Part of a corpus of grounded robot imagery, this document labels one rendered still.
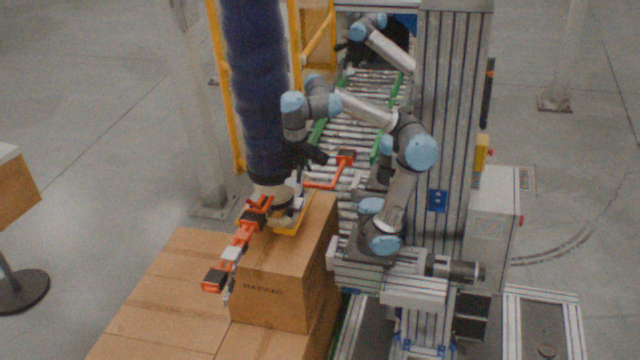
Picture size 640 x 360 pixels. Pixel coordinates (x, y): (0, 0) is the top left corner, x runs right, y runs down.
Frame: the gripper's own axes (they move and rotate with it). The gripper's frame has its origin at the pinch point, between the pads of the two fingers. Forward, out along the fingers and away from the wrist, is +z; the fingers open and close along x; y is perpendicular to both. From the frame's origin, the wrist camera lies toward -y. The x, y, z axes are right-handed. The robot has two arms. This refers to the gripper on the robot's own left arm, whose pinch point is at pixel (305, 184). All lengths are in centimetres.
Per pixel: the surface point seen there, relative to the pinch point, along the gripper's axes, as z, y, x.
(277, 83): -21.7, 19.3, -32.7
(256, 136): 1.5, 29.9, -29.6
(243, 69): -29, 30, -27
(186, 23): 1, 117, -142
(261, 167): 16.2, 29.1, -28.5
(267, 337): 98, 27, -3
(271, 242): 58, 29, -26
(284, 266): 58, 18, -13
